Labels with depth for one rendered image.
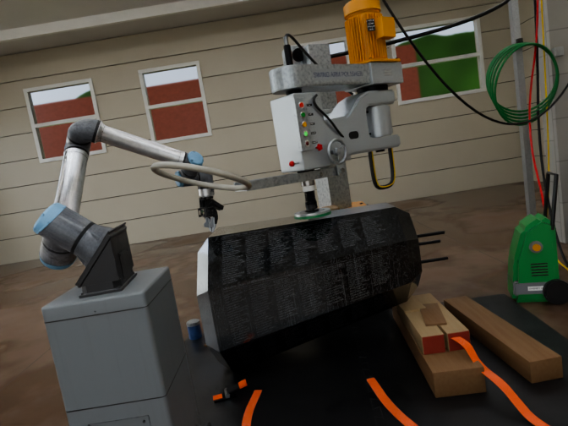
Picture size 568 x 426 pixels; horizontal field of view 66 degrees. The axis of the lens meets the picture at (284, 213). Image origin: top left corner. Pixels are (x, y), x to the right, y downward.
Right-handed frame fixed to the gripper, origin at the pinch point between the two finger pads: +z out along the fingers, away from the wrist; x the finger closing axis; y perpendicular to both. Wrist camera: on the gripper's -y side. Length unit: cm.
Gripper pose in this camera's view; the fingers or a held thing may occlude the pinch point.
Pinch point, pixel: (212, 230)
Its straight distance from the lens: 262.7
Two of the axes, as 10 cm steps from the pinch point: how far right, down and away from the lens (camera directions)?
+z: 0.9, 9.9, 0.9
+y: -4.9, 1.2, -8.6
